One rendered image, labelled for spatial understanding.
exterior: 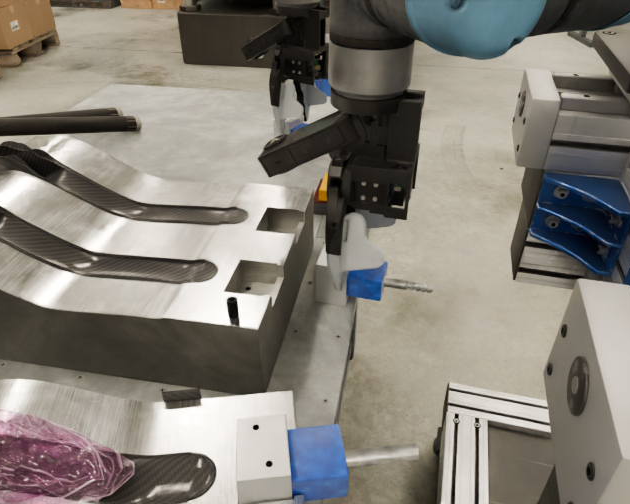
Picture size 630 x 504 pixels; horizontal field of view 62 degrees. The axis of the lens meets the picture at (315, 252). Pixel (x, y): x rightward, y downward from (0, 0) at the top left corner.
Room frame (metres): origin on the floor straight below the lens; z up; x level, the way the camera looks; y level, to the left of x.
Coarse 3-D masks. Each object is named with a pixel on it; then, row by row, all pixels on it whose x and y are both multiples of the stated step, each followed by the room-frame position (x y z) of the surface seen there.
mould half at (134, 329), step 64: (0, 192) 0.49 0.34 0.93; (64, 192) 0.53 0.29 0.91; (128, 192) 0.57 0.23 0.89; (192, 192) 0.58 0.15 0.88; (256, 192) 0.57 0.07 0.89; (0, 256) 0.41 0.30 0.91; (192, 256) 0.44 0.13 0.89; (256, 256) 0.43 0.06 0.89; (0, 320) 0.37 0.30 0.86; (64, 320) 0.36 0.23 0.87; (128, 320) 0.35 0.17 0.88; (192, 320) 0.34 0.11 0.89; (256, 320) 0.34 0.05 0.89; (192, 384) 0.34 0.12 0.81; (256, 384) 0.33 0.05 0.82
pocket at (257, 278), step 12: (240, 264) 0.43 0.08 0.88; (252, 264) 0.43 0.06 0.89; (264, 264) 0.42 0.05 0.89; (276, 264) 0.42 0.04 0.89; (240, 276) 0.43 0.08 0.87; (252, 276) 0.43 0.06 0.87; (264, 276) 0.42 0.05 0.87; (276, 276) 0.42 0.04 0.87; (228, 288) 0.39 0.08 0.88; (240, 288) 0.42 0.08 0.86; (252, 288) 0.42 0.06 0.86; (264, 288) 0.42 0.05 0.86; (276, 288) 0.40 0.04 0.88
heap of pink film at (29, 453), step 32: (0, 416) 0.22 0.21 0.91; (32, 416) 0.23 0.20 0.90; (0, 448) 0.20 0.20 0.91; (32, 448) 0.20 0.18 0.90; (64, 448) 0.21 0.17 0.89; (96, 448) 0.22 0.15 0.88; (0, 480) 0.18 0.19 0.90; (32, 480) 0.18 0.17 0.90; (64, 480) 0.19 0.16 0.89; (96, 480) 0.20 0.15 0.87
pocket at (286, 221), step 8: (272, 208) 0.53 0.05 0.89; (280, 208) 0.53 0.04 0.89; (264, 216) 0.52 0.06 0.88; (272, 216) 0.53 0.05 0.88; (280, 216) 0.53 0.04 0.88; (288, 216) 0.53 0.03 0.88; (296, 216) 0.53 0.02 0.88; (304, 216) 0.52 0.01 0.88; (264, 224) 0.52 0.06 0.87; (272, 224) 0.53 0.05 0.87; (280, 224) 0.53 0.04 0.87; (288, 224) 0.53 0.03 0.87; (296, 224) 0.53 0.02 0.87; (280, 232) 0.52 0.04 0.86; (288, 232) 0.52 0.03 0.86; (296, 232) 0.50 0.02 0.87; (296, 240) 0.49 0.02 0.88
